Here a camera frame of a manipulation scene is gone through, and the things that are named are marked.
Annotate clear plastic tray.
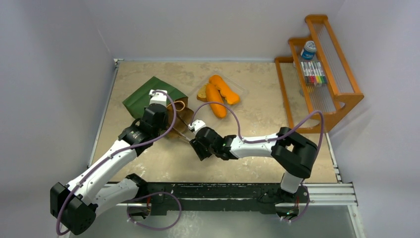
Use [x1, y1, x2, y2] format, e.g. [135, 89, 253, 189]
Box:
[188, 71, 249, 127]

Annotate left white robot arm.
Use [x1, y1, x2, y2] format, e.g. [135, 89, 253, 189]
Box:
[50, 103, 168, 236]

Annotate orange wooden shelf rack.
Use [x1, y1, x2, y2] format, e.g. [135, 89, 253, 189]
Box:
[274, 14, 364, 132]

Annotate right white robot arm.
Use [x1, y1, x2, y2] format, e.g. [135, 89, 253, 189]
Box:
[189, 125, 318, 202]

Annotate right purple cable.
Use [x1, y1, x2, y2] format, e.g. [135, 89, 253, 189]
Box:
[190, 102, 325, 224]

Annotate aluminium frame rail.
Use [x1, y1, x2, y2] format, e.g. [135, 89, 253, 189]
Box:
[59, 182, 358, 207]

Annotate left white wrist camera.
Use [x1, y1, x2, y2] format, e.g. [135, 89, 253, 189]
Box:
[149, 90, 167, 107]

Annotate metal tongs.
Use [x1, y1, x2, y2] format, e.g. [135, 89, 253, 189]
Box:
[170, 120, 193, 142]

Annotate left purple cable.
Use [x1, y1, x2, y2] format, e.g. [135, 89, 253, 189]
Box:
[55, 89, 178, 237]

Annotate blue white jar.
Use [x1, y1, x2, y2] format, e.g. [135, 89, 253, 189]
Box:
[300, 41, 317, 60]

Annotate purple cable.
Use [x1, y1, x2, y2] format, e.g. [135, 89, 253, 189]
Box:
[190, 102, 325, 224]
[55, 89, 178, 237]

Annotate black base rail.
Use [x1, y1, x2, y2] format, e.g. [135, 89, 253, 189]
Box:
[127, 182, 310, 220]

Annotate green paper bag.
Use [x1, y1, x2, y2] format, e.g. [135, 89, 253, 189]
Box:
[123, 76, 193, 139]

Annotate coloured marker set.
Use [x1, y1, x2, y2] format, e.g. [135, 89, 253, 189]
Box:
[300, 60, 328, 87]

